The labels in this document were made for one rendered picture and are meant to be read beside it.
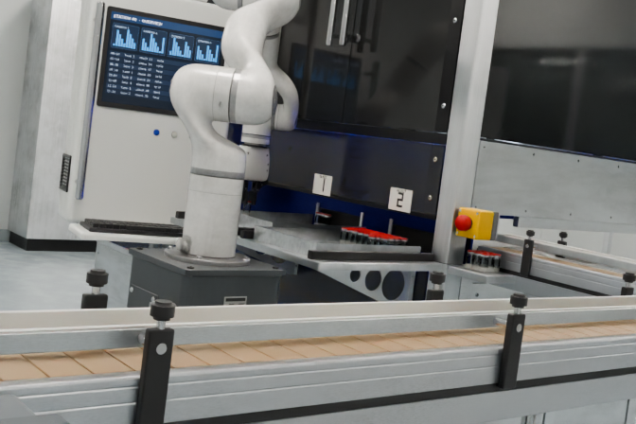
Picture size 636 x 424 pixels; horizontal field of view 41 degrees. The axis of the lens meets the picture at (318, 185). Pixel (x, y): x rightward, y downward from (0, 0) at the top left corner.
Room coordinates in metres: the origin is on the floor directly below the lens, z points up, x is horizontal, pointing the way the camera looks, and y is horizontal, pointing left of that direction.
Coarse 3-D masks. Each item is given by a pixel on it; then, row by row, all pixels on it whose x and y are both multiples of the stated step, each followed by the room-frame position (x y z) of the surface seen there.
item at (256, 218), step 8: (240, 216) 2.42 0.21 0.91; (248, 216) 2.39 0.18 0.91; (256, 216) 2.57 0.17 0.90; (264, 216) 2.59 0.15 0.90; (272, 216) 2.61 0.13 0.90; (280, 216) 2.63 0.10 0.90; (288, 216) 2.65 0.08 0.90; (296, 216) 2.67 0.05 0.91; (304, 216) 2.69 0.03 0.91; (312, 216) 2.71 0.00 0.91; (240, 224) 2.41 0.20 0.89; (248, 224) 2.38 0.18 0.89; (256, 224) 2.35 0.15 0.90; (264, 224) 2.32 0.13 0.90; (272, 224) 2.30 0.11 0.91; (280, 224) 2.31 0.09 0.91; (288, 224) 2.33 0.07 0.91; (296, 224) 2.35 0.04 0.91; (304, 224) 2.36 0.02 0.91; (312, 224) 2.38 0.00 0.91; (320, 224) 2.40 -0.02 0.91
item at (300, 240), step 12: (264, 228) 2.13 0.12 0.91; (276, 228) 2.20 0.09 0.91; (288, 228) 2.22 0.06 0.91; (300, 228) 2.25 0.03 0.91; (312, 228) 2.28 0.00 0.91; (264, 240) 2.12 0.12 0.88; (276, 240) 2.08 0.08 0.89; (288, 240) 2.05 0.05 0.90; (300, 240) 2.01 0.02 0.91; (312, 240) 2.28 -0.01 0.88; (324, 240) 2.30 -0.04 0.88; (336, 240) 2.33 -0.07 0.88; (300, 252) 2.00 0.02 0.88; (408, 252) 2.14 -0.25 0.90
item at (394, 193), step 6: (390, 192) 2.33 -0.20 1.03; (396, 192) 2.31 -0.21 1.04; (402, 192) 2.29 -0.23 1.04; (408, 192) 2.27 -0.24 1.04; (390, 198) 2.32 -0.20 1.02; (396, 198) 2.31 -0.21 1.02; (408, 198) 2.27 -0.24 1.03; (390, 204) 2.32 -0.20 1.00; (396, 204) 2.30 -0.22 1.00; (402, 204) 2.28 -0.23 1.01; (408, 204) 2.27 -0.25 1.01; (402, 210) 2.28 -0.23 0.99; (408, 210) 2.27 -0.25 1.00
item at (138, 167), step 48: (96, 0) 2.63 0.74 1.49; (144, 0) 2.70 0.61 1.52; (192, 0) 2.78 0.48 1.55; (144, 48) 2.70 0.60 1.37; (192, 48) 2.77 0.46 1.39; (96, 96) 2.64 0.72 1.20; (144, 96) 2.71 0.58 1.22; (96, 144) 2.65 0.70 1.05; (144, 144) 2.72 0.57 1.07; (96, 192) 2.66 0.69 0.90; (144, 192) 2.73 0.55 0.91
